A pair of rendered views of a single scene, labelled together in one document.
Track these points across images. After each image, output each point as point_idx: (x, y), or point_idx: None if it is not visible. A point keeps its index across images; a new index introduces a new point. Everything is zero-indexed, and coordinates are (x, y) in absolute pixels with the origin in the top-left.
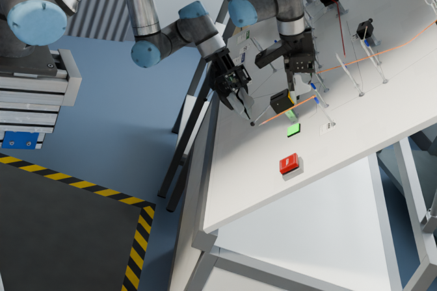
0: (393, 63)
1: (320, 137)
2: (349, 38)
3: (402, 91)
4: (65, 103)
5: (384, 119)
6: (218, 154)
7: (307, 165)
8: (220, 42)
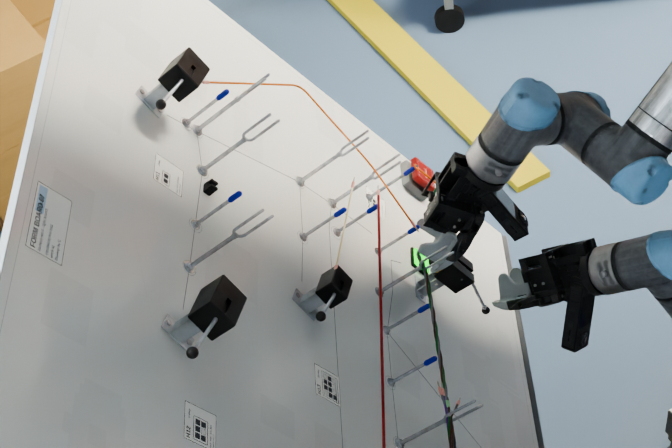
0: (284, 207)
1: (383, 197)
2: (342, 400)
3: (282, 129)
4: None
5: (310, 115)
6: (518, 372)
7: (396, 170)
8: (598, 249)
